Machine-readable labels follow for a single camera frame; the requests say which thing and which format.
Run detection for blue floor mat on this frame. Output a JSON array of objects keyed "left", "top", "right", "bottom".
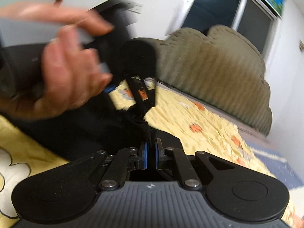
[{"left": 247, "top": 144, "right": 298, "bottom": 191}]

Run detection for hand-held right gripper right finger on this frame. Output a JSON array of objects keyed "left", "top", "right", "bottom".
[{"left": 154, "top": 138, "right": 240, "bottom": 190}]

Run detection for black pants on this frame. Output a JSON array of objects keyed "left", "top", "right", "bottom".
[{"left": 5, "top": 83, "right": 184, "bottom": 164}]

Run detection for yellow carrot-printed blanket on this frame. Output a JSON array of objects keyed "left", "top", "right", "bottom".
[{"left": 0, "top": 76, "right": 297, "bottom": 228}]

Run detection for white-framed window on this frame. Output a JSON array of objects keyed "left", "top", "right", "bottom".
[{"left": 182, "top": 0, "right": 280, "bottom": 55}]

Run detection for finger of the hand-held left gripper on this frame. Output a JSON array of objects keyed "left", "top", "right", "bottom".
[
  {"left": 145, "top": 76, "right": 157, "bottom": 112},
  {"left": 127, "top": 76, "right": 149, "bottom": 112}
]

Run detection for person's left hand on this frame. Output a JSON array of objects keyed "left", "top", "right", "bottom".
[{"left": 0, "top": 2, "right": 113, "bottom": 119}]

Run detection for olive padded headboard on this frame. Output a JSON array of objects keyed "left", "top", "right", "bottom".
[{"left": 154, "top": 25, "right": 273, "bottom": 136}]

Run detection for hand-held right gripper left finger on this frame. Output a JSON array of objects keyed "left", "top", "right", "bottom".
[{"left": 70, "top": 142, "right": 150, "bottom": 191}]

